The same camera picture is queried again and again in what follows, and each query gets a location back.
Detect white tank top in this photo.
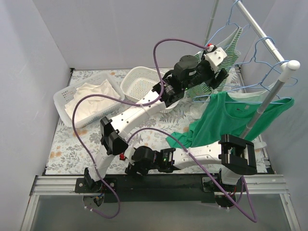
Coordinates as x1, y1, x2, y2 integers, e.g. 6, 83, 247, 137
190, 90, 268, 120

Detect blue wire hanger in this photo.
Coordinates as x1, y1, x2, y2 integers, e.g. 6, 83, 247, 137
228, 37, 291, 92

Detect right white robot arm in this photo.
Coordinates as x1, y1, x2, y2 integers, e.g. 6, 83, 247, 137
124, 134, 257, 191

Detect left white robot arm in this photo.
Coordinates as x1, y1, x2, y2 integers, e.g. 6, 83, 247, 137
84, 51, 228, 193

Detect blue hanger with green top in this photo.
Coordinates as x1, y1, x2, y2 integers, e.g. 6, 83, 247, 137
192, 60, 293, 105

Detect solid green tank top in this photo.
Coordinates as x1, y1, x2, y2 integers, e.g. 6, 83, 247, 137
171, 92, 295, 148

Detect blue hanger with striped top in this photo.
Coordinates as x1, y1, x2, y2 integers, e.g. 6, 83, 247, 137
204, 0, 243, 45

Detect oval white laundry basket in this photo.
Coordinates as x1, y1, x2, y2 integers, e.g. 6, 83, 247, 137
120, 67, 180, 114

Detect floral table mat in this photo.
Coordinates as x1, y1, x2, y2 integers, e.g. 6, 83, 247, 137
45, 68, 267, 175

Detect white cloths in basket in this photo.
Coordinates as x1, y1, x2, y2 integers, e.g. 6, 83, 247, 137
64, 79, 121, 123

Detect silver clothes rack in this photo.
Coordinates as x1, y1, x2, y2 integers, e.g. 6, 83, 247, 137
204, 0, 300, 139

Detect rectangular white laundry basket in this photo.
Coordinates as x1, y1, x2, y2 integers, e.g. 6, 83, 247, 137
53, 72, 125, 128

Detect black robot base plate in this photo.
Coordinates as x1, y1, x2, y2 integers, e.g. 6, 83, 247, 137
75, 174, 233, 208

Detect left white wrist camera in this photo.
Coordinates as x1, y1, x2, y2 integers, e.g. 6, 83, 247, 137
205, 44, 227, 73

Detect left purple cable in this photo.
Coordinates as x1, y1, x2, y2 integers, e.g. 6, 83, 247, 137
71, 38, 210, 219

